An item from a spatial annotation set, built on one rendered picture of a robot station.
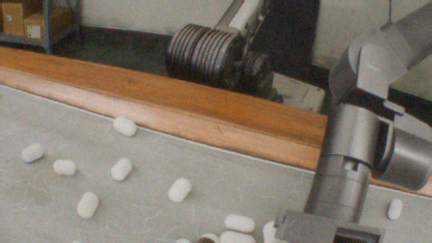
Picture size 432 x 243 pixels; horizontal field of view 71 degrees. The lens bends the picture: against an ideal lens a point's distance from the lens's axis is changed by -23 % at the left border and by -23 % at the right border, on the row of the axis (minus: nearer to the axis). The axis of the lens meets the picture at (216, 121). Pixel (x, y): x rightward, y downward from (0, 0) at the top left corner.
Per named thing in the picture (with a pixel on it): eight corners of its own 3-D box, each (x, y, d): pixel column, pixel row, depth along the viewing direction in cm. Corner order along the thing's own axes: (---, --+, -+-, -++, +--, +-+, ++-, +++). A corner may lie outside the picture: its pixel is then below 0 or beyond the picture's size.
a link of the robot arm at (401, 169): (336, 69, 40) (362, 36, 32) (410, 102, 40) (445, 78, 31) (313, 172, 37) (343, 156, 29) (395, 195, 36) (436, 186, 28)
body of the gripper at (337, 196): (382, 250, 26) (400, 169, 28) (273, 229, 28) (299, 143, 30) (362, 250, 32) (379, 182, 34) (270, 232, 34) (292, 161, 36)
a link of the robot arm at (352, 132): (323, 108, 37) (341, 88, 31) (375, 128, 37) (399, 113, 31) (308, 174, 35) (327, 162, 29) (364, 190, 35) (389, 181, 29)
